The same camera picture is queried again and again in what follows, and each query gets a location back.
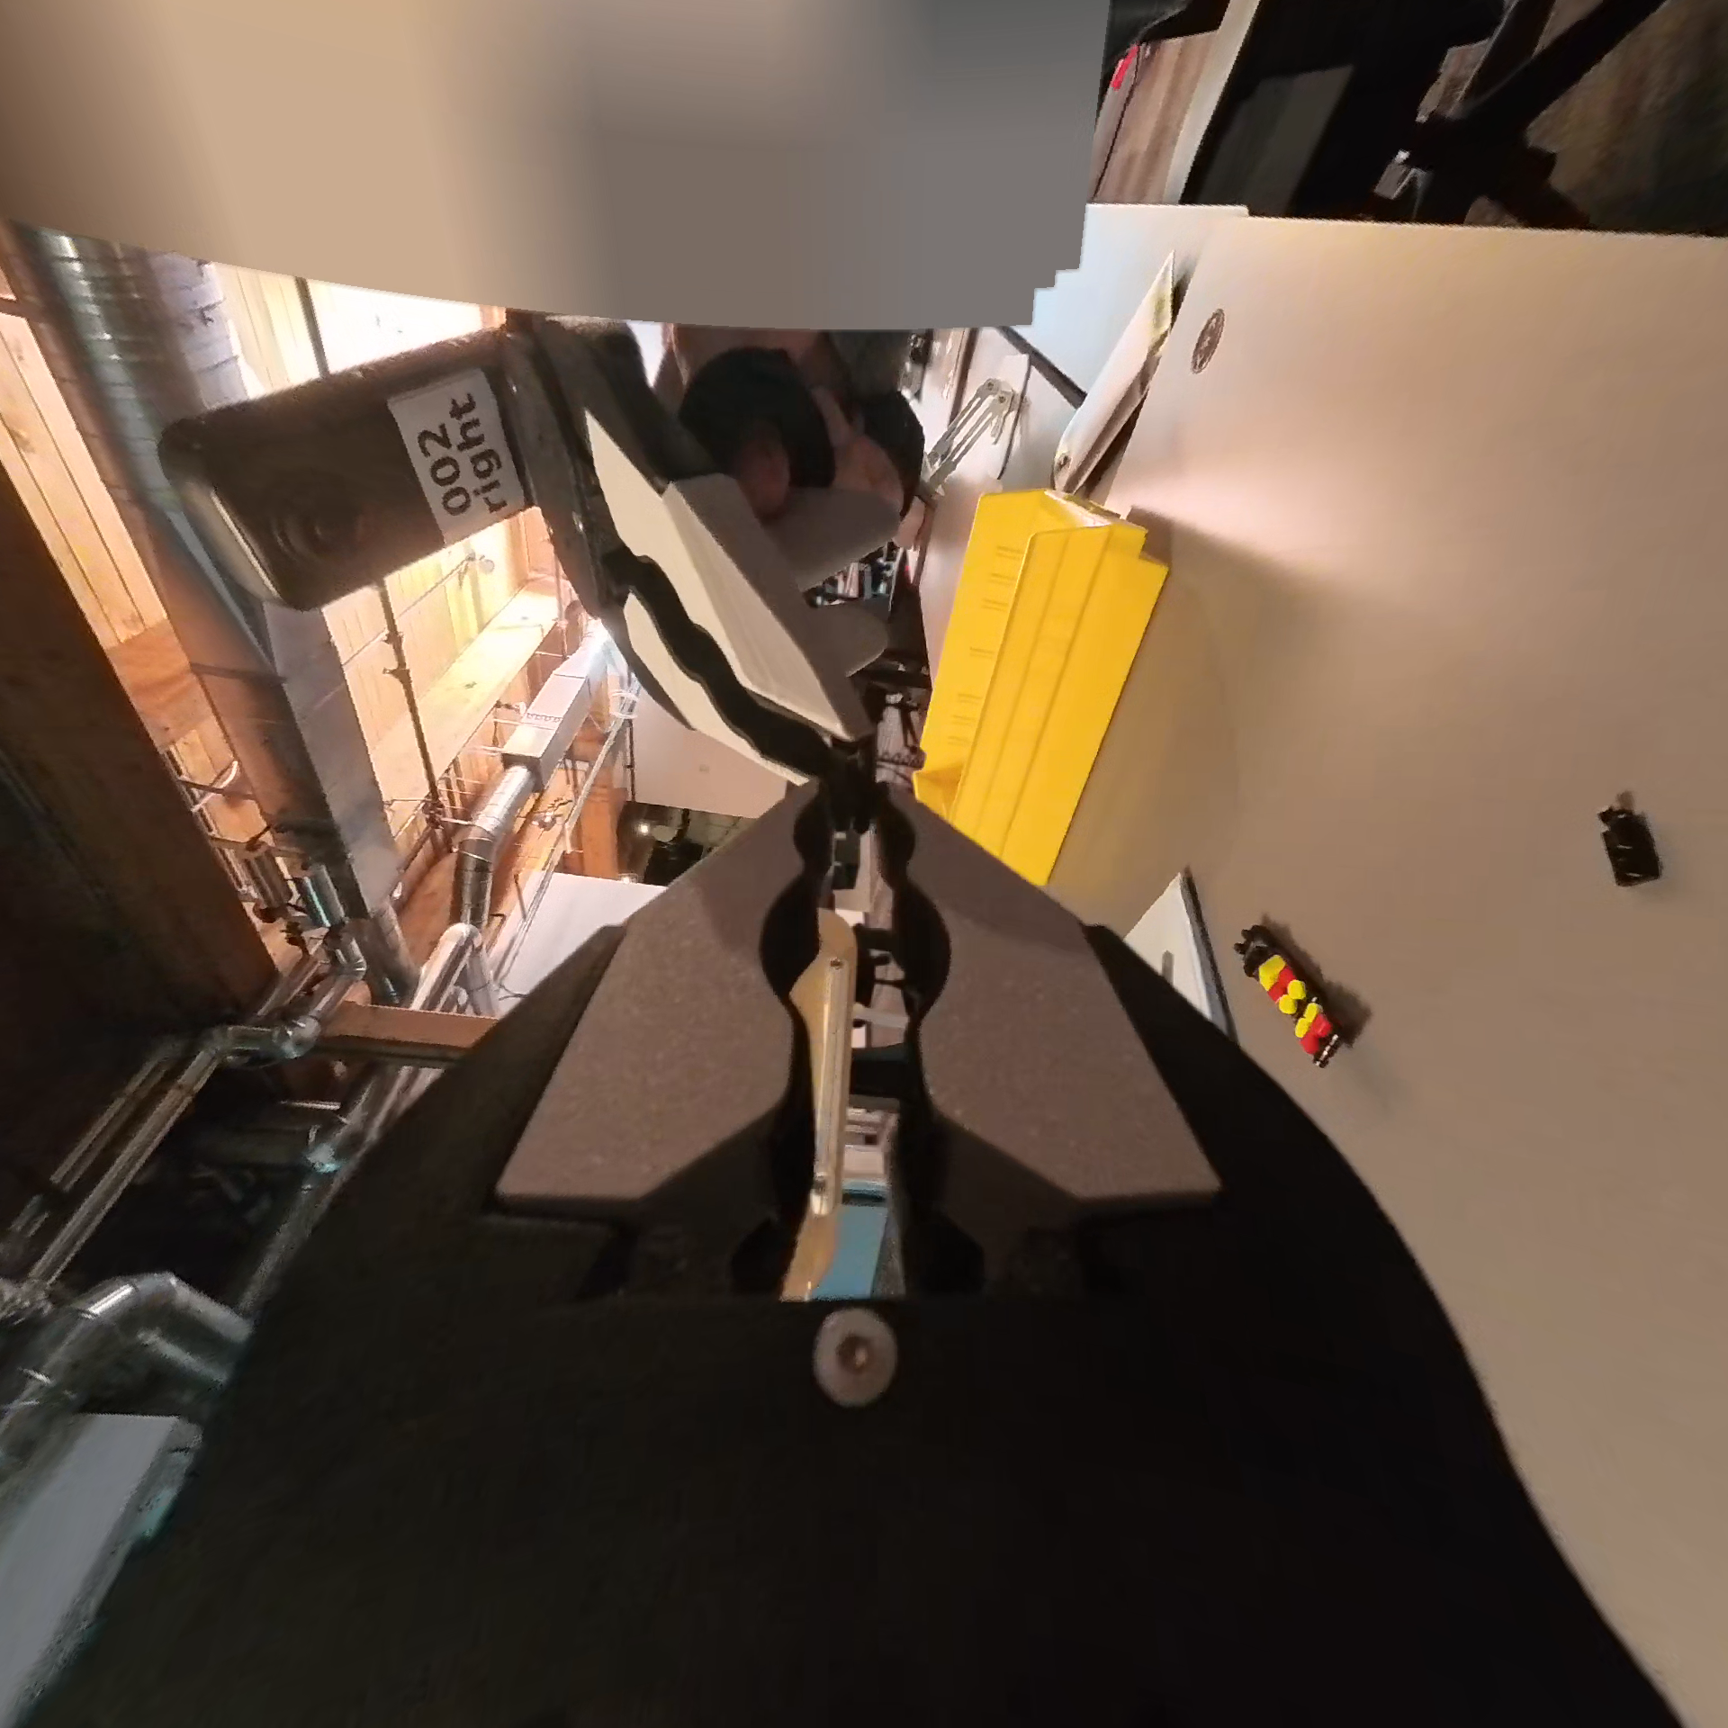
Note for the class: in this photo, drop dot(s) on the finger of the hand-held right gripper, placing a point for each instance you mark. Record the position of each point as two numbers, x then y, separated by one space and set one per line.
757 593
682 682

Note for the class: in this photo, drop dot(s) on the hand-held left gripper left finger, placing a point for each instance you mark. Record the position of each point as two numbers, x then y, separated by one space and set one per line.
647 1065

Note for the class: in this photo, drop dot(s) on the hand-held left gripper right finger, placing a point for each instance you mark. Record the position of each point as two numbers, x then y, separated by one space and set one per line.
1065 1065

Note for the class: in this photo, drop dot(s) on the lego instruction booklet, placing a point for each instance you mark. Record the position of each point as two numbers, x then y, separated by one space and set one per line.
1187 944

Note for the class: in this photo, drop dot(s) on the black red yellow lego assembly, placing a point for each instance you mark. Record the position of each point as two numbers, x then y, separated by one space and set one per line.
1294 996

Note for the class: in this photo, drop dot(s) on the person's right hand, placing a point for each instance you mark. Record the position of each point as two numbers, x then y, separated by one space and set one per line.
864 453

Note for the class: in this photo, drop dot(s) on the yellow plastic bin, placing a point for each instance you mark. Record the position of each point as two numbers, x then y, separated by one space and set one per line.
1040 673

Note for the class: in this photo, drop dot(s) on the wooden book stand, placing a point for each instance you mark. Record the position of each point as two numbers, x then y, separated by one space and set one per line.
1119 377

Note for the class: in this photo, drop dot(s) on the small dark round disc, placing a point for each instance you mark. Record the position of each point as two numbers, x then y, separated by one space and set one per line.
1207 342

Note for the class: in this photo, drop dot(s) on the silver ventilation duct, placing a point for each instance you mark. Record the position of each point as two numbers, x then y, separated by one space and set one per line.
109 1336
109 377

